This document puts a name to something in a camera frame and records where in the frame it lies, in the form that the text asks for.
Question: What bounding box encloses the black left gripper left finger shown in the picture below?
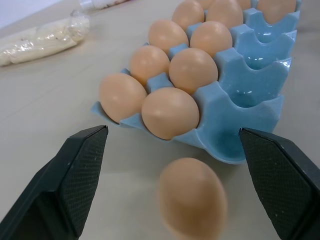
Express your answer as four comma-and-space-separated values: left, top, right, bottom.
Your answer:
0, 124, 109, 240

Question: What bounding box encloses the clear plastic wrapped white bundle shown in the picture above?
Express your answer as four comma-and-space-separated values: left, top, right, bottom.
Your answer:
0, 9, 91, 67

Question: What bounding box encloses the brown egg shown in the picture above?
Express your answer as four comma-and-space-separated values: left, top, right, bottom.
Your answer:
256, 0, 297, 24
148, 19, 190, 55
141, 87, 201, 140
236, 0, 252, 10
129, 45, 171, 87
205, 0, 244, 28
198, 0, 216, 10
98, 72, 148, 124
159, 157, 228, 238
168, 47, 219, 96
189, 20, 233, 58
171, 0, 206, 31

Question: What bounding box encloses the blue egg tray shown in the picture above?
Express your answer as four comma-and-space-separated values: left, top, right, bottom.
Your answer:
93, 0, 303, 165

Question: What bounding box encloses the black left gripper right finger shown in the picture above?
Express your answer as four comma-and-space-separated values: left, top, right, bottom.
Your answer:
238, 127, 320, 240

